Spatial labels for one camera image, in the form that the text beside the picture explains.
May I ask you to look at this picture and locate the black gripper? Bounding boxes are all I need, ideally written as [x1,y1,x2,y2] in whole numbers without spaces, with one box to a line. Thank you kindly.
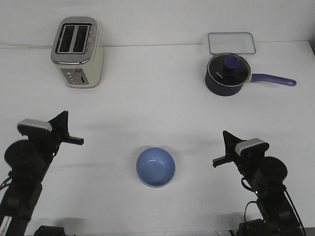
[28,111,84,162]
[213,130,268,177]

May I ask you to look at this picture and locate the glass pot lid blue knob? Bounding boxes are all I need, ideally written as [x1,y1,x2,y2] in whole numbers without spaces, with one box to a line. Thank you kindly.
[206,53,251,87]

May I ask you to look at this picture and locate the black cable at left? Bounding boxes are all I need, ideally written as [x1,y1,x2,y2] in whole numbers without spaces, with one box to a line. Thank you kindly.
[0,172,13,192]

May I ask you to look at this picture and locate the blue bowl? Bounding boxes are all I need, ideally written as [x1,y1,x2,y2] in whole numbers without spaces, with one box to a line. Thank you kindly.
[136,147,176,188]

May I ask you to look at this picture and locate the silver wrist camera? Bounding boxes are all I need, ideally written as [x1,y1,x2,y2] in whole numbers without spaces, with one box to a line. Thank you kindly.
[234,138,265,156]
[17,118,52,136]

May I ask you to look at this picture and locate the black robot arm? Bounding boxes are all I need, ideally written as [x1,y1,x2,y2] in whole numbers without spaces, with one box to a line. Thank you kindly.
[213,131,306,236]
[0,111,84,236]

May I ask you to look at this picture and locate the cream two-slot toaster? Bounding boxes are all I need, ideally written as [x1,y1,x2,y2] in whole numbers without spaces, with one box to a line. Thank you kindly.
[51,17,104,89]

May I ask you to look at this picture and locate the dark blue saucepan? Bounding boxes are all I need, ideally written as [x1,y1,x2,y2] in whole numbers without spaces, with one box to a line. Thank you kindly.
[205,72,296,96]

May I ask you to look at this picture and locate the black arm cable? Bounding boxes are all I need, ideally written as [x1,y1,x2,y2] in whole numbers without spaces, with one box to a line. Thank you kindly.
[241,177,308,236]

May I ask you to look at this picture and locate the clear rectangular container lid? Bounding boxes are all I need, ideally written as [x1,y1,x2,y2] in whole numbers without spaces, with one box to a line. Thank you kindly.
[208,32,256,55]

